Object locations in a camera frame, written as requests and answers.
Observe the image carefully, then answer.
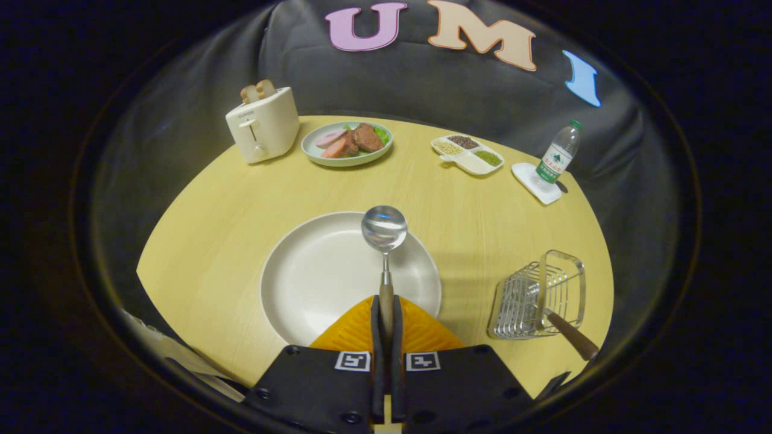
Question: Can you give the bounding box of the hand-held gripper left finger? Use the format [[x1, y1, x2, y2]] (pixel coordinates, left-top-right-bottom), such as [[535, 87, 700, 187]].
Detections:
[[241, 295, 387, 434]]

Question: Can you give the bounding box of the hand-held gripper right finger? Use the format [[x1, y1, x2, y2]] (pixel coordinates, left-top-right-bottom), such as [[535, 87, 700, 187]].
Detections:
[[391, 295, 535, 434]]

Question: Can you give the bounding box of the metal spoon with wooden handle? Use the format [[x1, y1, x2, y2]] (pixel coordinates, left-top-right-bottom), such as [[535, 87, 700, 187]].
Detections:
[[361, 205, 408, 347]]

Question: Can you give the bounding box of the metal fork with wooden handle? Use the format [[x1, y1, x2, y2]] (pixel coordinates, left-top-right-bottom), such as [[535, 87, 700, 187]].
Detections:
[[520, 283, 600, 362]]

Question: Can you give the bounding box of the large white plate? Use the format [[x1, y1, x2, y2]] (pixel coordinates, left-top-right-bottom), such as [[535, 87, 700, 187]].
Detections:
[[259, 211, 443, 347]]

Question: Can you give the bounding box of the pale flat board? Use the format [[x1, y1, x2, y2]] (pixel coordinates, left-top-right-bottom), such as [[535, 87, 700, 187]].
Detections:
[[121, 309, 247, 403]]

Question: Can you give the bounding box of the pale green plate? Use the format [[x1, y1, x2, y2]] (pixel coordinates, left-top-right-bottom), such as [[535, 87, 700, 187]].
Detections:
[[300, 121, 394, 168]]

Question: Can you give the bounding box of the white divided dish with grains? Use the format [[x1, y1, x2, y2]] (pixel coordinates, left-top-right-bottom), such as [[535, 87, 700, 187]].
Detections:
[[431, 134, 505, 176]]

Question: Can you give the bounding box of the white square coaster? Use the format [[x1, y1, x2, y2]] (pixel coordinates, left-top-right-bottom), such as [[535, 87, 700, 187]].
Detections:
[[511, 162, 563, 206]]

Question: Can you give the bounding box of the brown meat piece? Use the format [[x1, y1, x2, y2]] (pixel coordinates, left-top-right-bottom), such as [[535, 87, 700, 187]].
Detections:
[[353, 123, 385, 153]]

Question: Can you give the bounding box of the clear plastic water bottle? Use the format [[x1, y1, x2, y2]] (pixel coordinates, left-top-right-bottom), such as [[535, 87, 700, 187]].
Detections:
[[532, 119, 583, 192]]

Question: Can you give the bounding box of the white toaster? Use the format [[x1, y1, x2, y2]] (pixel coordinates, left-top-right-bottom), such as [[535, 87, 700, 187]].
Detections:
[[225, 86, 301, 165]]

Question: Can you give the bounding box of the clear wire cutlery holder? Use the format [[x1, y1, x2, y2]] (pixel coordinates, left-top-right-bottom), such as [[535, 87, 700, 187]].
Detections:
[[487, 249, 587, 341]]

